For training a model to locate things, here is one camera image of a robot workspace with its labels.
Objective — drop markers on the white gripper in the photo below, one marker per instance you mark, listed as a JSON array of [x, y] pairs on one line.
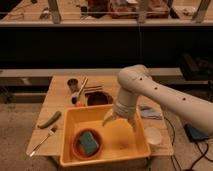
[[124, 111]]

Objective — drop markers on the yellow plastic tray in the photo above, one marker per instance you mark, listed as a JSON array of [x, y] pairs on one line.
[[118, 141]]

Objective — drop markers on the green sponge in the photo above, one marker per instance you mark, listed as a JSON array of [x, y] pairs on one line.
[[89, 143]]

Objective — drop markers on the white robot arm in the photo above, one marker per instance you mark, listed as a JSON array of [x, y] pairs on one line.
[[135, 81]]

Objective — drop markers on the blue grey cloth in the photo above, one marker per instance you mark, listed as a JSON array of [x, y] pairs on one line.
[[148, 112]]

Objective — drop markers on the dark brown bowl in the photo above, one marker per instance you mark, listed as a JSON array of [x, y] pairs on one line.
[[97, 98]]

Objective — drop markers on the striped dark block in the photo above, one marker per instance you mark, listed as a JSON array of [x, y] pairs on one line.
[[92, 89]]

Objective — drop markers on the small orange object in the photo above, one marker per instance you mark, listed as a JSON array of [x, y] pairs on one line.
[[80, 104]]

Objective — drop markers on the orange bowl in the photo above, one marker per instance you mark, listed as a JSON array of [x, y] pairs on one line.
[[77, 149]]

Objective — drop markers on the dark metal cup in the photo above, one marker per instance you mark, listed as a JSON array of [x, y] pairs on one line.
[[73, 85]]

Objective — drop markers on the green cucumber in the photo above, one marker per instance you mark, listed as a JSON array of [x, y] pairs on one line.
[[51, 120]]

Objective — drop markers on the blue box on floor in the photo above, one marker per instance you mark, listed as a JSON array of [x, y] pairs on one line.
[[194, 135]]

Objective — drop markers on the wooden handled brush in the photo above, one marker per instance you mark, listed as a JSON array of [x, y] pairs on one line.
[[75, 96]]

